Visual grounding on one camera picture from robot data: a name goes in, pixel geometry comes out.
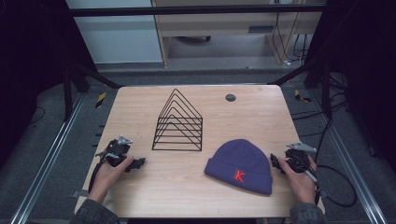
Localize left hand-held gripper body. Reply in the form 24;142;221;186
95;134;134;168

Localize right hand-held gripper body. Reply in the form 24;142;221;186
284;141;318;175

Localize purple knit beanie hat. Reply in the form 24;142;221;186
204;138;274;196

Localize person's left hand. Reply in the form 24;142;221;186
88;155;135;205

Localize person's right hand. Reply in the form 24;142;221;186
277;155;318;205

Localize yellow black hazard tape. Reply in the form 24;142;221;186
94;91;107;109
293;89;312;104

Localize grey tape strip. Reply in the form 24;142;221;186
70;189;90;199

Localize black metal stand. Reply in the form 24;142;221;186
268;60;347;119
61;60;123;123

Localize white cabinet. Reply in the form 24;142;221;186
64;0;164;65

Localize dark curtain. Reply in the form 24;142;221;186
0;0;96;171
306;0;396;174

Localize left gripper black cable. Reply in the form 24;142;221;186
88;154;108;194

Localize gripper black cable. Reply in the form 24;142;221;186
88;154;108;194
303;161;359;208

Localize black floor cables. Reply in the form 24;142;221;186
290;92;349;162

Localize black wire file rack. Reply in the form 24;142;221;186
151;88;204;153

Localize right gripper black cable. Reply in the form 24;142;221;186
303;161;359;208

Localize aluminium floor rail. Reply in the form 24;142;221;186
311;89;388;224
10;92;86;224

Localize thin black floor cable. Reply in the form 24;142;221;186
28;105;47;126

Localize hanging black desk cables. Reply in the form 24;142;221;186
271;0;310;66

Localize black horizontal frame bar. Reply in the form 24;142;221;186
66;4;327;18

